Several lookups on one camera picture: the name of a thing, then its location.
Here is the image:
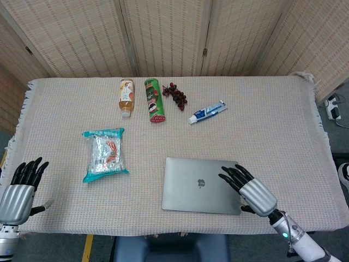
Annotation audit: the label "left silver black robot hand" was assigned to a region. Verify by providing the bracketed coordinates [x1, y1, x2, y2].
[0, 157, 55, 225]

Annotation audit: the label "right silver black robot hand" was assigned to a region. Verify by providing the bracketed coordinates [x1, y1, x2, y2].
[218, 164, 278, 218]

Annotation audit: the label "silver laptop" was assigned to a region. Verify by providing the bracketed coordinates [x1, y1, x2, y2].
[161, 157, 242, 216]

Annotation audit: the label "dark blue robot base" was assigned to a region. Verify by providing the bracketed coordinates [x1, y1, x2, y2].
[113, 234, 231, 262]

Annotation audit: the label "black white shoe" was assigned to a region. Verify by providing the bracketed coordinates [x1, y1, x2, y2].
[338, 162, 349, 193]

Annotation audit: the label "beige woven tablecloth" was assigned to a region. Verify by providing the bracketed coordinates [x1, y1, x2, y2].
[0, 72, 344, 238]

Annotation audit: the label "teal clear snack bag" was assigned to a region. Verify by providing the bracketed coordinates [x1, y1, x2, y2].
[82, 127, 130, 183]

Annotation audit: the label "blue white toothpaste tube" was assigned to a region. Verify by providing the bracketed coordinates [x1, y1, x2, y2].
[188, 100, 227, 125]

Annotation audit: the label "white power strip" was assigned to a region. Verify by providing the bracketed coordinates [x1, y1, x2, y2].
[324, 94, 342, 121]

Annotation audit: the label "dark red grape bunch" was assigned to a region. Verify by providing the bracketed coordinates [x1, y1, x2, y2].
[162, 82, 188, 111]

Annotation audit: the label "green chips can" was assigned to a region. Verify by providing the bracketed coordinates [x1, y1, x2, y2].
[144, 78, 166, 124]

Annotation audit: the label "orange tea bottle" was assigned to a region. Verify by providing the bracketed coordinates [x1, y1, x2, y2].
[118, 78, 135, 118]

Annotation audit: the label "beige folding screen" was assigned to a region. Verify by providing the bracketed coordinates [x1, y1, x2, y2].
[0, 0, 349, 134]

